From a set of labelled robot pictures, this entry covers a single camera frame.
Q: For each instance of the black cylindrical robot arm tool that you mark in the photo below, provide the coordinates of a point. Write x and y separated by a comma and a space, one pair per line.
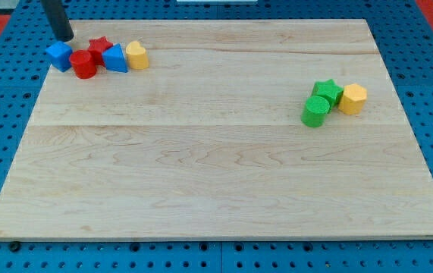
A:
58, 19

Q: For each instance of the green star block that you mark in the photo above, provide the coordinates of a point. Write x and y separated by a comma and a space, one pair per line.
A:
328, 90

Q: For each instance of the red star block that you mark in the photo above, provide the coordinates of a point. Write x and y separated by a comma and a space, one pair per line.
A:
97, 47

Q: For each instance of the light wooden board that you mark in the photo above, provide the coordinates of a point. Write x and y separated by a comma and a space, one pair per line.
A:
207, 143

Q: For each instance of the green cylinder block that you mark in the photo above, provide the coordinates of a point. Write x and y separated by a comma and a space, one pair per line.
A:
315, 111

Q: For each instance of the yellow heart block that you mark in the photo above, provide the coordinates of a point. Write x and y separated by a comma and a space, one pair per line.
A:
137, 57

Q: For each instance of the blue triangle block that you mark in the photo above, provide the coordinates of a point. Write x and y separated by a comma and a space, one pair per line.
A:
114, 59

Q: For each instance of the yellow hexagon block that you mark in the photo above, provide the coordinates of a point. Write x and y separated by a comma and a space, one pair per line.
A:
353, 99

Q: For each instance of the red cylinder block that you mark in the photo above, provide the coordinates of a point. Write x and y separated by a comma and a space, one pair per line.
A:
83, 64

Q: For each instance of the blue cube block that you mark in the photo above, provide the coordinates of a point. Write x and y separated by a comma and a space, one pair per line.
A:
59, 54

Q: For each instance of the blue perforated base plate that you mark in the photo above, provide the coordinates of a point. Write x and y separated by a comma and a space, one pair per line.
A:
405, 40

